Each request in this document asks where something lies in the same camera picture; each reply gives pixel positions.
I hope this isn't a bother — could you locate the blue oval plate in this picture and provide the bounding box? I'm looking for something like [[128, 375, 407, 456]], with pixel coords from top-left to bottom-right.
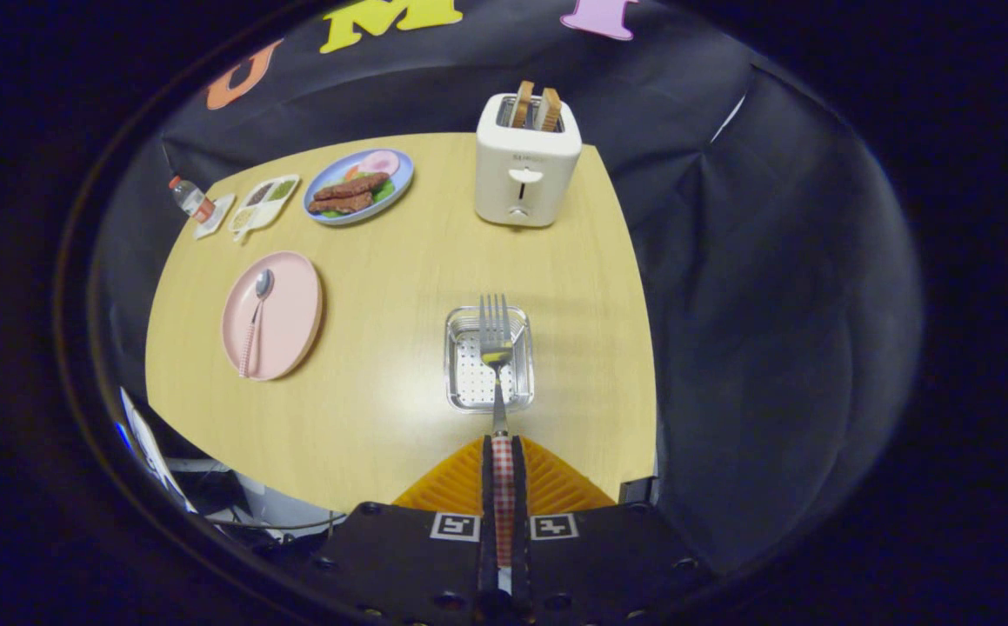
[[303, 149, 415, 226]]

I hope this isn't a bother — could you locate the metal wire basket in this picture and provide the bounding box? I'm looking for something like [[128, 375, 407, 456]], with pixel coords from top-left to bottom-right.
[[444, 304, 536, 413]]

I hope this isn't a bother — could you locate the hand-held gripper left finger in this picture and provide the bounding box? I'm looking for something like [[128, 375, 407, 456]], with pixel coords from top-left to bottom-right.
[[290, 435, 497, 626]]

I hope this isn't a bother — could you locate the white toaster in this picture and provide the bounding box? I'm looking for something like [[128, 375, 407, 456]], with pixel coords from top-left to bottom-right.
[[474, 92, 584, 229]]

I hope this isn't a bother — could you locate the brown grilled meat strip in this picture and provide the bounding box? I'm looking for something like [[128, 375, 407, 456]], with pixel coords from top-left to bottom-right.
[[312, 172, 391, 201], [307, 191, 374, 216]]

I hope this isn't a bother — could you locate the black backdrop cloth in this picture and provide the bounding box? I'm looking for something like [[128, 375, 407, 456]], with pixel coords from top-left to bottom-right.
[[90, 0, 926, 575]]

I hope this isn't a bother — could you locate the pink round plate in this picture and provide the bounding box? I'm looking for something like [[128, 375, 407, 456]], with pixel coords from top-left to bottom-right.
[[221, 250, 324, 383]]

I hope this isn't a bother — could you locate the clear water bottle red cap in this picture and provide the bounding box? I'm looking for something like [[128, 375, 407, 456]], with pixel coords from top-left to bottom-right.
[[168, 176, 217, 225]]

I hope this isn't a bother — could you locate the thin grey cable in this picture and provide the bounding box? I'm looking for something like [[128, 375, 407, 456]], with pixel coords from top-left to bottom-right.
[[208, 513, 348, 533]]

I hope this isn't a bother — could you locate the spoon with checked handle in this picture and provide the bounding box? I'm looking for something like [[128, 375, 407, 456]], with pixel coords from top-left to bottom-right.
[[238, 269, 276, 379]]

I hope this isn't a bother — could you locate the fork with checked handle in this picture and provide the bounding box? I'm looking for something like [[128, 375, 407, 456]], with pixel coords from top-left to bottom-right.
[[477, 294, 517, 596]]

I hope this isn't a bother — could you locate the white square coaster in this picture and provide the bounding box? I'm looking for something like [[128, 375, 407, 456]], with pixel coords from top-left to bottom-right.
[[192, 193, 237, 241]]

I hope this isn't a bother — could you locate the white divided tray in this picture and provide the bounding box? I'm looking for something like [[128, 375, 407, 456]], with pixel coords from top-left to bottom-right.
[[229, 174, 302, 244]]

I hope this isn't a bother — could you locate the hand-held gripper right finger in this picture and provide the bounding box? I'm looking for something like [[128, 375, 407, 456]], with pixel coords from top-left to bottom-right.
[[512, 435, 718, 626]]

